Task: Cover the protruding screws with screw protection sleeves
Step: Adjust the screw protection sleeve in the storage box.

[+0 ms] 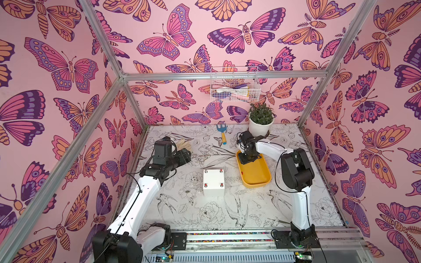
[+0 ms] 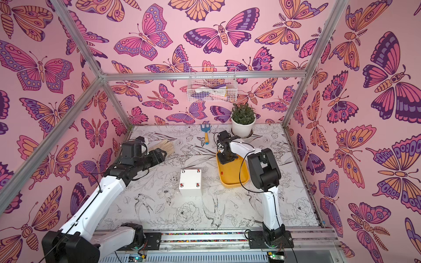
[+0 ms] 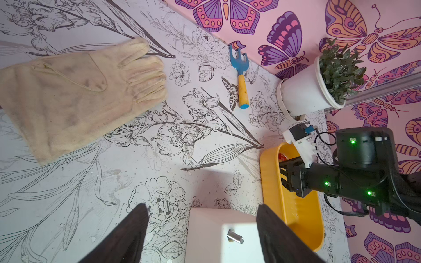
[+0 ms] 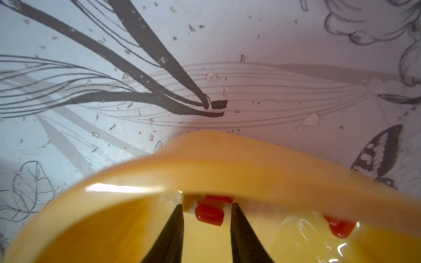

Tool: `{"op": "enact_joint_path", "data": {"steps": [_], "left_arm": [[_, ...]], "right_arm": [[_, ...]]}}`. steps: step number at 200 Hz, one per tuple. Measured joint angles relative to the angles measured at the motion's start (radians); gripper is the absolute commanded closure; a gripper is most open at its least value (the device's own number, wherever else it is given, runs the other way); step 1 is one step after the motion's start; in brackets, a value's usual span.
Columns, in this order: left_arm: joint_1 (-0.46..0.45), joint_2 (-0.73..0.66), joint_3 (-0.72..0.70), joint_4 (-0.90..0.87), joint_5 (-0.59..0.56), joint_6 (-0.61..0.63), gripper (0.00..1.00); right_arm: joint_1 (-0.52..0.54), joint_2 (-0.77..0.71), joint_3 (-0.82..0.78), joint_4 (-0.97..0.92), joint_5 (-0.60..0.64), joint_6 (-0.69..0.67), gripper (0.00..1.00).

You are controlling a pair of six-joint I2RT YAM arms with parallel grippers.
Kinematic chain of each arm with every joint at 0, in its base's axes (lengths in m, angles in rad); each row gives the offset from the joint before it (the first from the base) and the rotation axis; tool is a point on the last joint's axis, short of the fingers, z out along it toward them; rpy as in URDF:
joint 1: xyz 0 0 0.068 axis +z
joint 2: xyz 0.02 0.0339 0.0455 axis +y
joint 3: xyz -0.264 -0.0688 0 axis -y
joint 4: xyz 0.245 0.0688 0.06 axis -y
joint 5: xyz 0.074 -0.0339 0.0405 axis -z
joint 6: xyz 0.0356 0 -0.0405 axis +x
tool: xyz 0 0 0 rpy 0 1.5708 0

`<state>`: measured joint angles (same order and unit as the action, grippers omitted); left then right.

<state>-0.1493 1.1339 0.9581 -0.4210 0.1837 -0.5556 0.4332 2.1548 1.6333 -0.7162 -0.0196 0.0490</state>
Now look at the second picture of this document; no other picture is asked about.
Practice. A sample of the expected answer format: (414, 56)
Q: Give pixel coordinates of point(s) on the beige work glove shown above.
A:
(165, 145)

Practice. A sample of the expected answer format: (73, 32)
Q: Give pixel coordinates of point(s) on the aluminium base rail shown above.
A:
(299, 245)

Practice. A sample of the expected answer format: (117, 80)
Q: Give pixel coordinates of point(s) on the white block with screws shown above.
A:
(189, 179)

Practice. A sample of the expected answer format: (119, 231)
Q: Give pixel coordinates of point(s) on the blue yellow garden fork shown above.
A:
(205, 127)

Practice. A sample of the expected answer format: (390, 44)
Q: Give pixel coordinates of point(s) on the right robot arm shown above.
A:
(265, 176)

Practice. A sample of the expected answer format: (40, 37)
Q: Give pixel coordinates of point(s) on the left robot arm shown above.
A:
(75, 241)

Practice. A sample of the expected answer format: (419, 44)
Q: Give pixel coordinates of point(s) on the white pot green plant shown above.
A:
(243, 119)

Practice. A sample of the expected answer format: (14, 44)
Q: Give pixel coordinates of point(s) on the yellow plastic tray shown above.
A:
(233, 174)

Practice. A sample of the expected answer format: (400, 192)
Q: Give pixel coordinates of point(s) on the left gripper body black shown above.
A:
(151, 160)

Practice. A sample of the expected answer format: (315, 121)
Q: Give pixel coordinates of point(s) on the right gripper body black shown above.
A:
(227, 155)

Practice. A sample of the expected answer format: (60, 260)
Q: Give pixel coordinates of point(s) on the white wire basket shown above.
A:
(212, 84)

